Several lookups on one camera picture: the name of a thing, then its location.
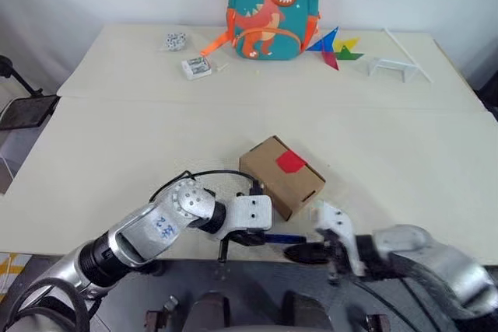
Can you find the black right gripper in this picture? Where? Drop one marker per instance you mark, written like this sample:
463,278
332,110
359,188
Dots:
336,250

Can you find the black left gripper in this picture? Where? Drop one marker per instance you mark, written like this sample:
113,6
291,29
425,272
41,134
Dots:
238,238

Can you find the brown cardboard box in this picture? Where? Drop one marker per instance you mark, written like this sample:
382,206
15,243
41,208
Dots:
280,184

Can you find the red tape strip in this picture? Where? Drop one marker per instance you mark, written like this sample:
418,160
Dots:
291,161

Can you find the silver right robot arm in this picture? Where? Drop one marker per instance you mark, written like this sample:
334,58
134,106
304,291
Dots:
447,262

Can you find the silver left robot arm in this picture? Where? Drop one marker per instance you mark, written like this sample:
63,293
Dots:
128,235

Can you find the white battery pack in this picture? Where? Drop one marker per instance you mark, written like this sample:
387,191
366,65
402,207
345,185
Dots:
196,67

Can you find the clear acrylic stand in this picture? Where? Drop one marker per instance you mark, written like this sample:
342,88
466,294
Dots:
389,67

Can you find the colourful plastic pinwheel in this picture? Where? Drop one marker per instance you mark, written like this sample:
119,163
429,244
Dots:
334,48

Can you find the black-dotted white ball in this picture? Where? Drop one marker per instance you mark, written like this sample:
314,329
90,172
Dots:
175,41

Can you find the long white stick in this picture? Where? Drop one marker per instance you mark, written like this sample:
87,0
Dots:
408,54

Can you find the teal dinosaur backpack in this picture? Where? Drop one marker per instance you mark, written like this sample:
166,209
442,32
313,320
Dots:
272,9

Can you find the black flat pad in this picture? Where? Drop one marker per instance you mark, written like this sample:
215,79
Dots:
27,112

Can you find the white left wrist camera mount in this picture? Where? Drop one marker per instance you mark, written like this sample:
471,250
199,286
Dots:
251,211

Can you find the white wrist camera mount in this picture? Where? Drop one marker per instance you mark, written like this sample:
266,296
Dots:
251,211
338,223

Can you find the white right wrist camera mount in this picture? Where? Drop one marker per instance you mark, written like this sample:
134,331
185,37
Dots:
338,223

